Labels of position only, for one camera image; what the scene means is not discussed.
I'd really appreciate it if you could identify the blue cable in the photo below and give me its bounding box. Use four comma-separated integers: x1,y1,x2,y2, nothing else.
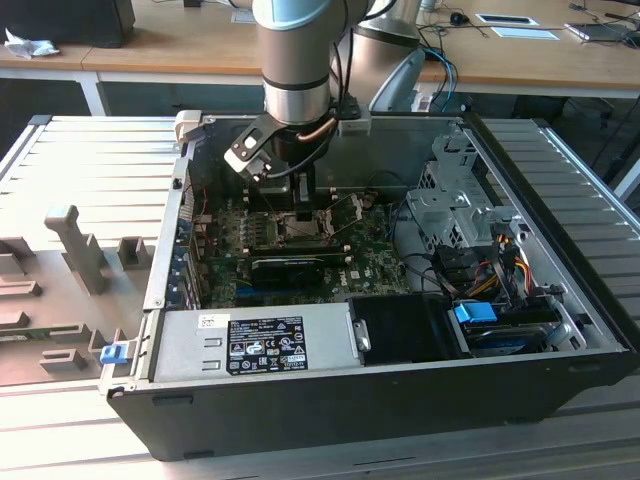
424,47,460,104

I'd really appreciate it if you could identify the grey power supply unit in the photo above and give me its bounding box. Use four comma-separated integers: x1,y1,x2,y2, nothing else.
151,302,362,385

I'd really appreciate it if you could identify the CPU socket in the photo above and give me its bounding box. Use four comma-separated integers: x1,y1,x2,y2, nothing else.
271,209,335,247

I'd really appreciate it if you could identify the black graphics card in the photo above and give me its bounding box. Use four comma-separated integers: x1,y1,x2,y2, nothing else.
248,255,327,290

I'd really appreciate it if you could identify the hard disk in blue carrier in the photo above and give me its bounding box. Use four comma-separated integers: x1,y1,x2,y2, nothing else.
451,301,552,357

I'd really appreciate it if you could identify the green RAM stick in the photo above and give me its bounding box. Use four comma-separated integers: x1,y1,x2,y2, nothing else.
0,324,85,343

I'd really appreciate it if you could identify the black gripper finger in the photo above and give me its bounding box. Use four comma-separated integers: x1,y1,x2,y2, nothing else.
293,168,318,222

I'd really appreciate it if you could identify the coloured power wire bundle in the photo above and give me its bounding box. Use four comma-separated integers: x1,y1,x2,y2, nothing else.
468,252,535,297

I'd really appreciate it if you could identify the crumpled white paper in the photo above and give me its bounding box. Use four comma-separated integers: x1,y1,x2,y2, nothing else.
3,27,62,61

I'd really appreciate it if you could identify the blue case latch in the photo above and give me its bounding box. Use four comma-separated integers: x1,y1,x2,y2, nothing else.
99,343,127,366

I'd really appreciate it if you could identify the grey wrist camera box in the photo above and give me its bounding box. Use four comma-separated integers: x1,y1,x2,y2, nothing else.
336,99,374,139

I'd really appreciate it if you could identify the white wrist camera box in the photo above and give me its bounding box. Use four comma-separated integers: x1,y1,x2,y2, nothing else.
222,116,275,185

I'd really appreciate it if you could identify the thin wire locking lever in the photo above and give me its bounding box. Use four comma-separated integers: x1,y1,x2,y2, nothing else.
330,216,366,238
257,182,277,220

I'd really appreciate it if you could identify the green motherboard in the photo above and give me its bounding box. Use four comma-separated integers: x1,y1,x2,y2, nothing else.
199,193,417,309

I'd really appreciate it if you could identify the grey parts rack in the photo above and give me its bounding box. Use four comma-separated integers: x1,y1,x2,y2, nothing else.
0,203,162,387

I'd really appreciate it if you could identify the large black box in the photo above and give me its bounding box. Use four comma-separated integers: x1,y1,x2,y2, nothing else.
0,0,137,50

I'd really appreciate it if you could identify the silver metal disk bay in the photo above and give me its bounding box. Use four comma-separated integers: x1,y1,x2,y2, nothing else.
403,124,532,269

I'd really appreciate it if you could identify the black plastic fan shroud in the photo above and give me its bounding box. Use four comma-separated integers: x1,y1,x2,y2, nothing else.
346,293,464,368

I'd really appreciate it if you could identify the long wooden desk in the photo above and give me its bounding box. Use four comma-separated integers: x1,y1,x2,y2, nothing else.
0,0,640,100

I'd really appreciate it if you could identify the black open PC case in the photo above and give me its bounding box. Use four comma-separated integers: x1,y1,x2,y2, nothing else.
99,110,640,464

